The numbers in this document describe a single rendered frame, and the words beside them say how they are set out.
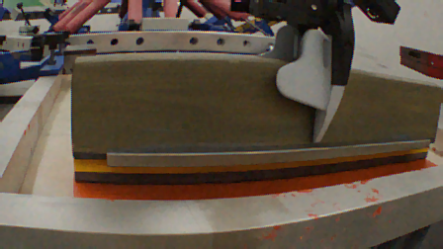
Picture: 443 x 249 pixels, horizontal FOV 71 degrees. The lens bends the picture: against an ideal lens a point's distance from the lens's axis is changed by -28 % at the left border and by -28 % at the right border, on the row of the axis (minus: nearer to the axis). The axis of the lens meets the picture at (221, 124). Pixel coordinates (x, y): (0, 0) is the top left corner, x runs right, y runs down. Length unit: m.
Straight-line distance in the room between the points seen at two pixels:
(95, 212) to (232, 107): 0.15
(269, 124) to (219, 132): 0.04
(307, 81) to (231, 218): 0.14
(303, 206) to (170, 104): 0.12
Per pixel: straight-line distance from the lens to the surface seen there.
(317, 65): 0.31
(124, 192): 0.31
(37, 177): 0.33
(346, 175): 0.38
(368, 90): 0.37
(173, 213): 0.20
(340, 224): 0.23
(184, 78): 0.29
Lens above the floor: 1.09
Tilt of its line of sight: 15 degrees down
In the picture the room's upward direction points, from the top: 5 degrees clockwise
